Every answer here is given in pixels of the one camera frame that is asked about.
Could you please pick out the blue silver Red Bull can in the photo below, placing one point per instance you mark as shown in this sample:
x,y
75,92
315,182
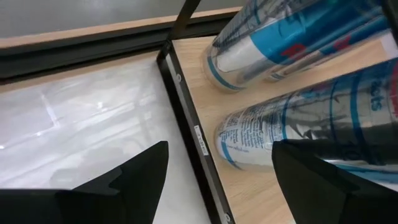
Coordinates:
x,y
280,124
280,40

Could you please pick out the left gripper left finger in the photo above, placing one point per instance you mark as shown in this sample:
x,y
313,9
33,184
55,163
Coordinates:
x,y
93,208

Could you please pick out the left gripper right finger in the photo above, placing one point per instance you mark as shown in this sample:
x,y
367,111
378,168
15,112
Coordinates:
x,y
326,202

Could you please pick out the light wooden platform board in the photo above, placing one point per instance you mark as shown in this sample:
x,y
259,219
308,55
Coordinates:
x,y
93,29

